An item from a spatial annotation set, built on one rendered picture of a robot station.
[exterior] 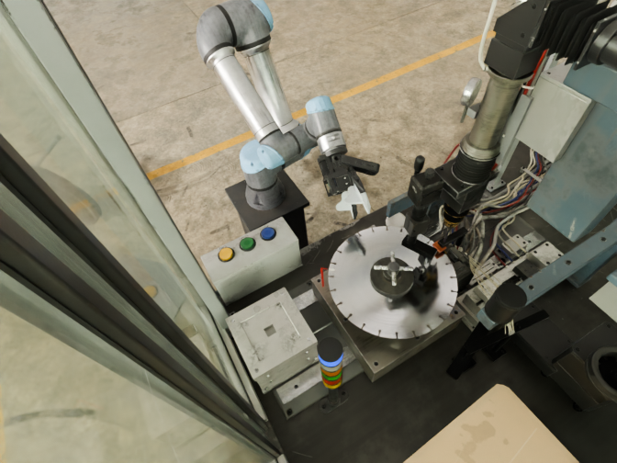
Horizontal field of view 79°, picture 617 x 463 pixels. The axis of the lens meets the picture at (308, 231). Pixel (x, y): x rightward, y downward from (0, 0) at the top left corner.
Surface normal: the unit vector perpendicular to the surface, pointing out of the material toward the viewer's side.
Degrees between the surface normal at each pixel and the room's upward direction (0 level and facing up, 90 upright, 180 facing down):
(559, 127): 90
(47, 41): 90
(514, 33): 90
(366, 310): 0
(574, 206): 90
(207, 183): 0
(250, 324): 0
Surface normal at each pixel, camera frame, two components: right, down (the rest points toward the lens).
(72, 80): 0.50, 0.68
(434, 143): -0.07, -0.59
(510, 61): -0.86, 0.44
